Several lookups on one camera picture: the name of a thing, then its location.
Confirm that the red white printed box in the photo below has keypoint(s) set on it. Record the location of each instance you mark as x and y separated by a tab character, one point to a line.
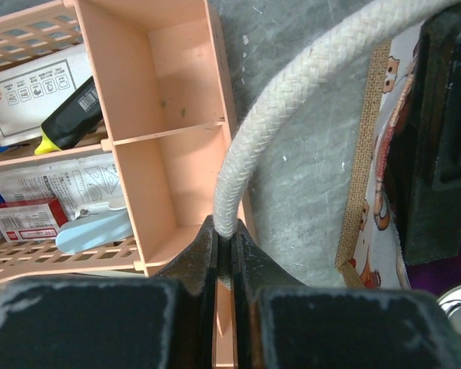
31	220

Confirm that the orange plastic desk organizer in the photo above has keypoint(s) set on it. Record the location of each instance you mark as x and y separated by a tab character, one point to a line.
161	69

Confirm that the printed canvas burlap bag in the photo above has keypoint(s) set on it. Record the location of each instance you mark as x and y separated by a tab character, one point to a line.
289	89

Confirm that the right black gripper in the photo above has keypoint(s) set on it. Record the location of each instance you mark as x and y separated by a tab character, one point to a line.
433	226

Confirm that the white printed sachet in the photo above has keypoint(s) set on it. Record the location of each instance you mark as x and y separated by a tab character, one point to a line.
61	180

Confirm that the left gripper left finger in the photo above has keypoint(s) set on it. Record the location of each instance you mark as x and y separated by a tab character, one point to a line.
164	321

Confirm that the light blue plastic clip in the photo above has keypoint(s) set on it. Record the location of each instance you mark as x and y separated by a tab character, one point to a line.
96	225

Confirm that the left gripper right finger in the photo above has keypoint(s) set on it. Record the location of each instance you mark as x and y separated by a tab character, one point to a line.
279	322

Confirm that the white printed packet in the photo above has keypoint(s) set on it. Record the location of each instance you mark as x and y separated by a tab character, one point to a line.
30	92

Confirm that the black yellow highlighter pen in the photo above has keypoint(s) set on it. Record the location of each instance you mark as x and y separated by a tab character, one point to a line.
76	117

